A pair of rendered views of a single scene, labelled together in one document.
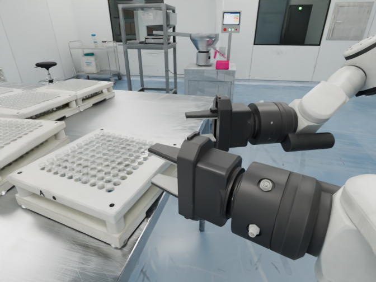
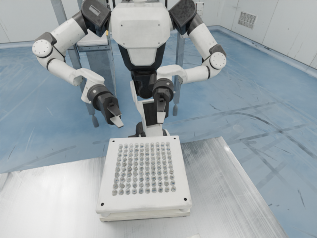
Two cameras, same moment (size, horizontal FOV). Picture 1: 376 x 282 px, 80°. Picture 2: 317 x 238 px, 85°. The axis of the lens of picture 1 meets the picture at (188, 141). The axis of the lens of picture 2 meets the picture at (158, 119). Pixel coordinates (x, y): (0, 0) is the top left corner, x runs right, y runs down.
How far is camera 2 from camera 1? 0.71 m
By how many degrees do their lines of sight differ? 90
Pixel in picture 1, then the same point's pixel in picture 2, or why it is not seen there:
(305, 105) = (100, 79)
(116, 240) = not seen: hidden behind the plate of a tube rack
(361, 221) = (172, 73)
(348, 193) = (166, 73)
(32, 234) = (195, 184)
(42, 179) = (181, 178)
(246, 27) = not seen: outside the picture
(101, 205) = (177, 141)
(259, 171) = (164, 84)
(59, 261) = (194, 162)
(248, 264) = not seen: hidden behind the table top
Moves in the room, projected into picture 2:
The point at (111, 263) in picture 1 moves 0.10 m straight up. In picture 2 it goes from (183, 147) to (186, 128)
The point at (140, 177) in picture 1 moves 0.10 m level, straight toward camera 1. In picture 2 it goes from (153, 139) to (173, 126)
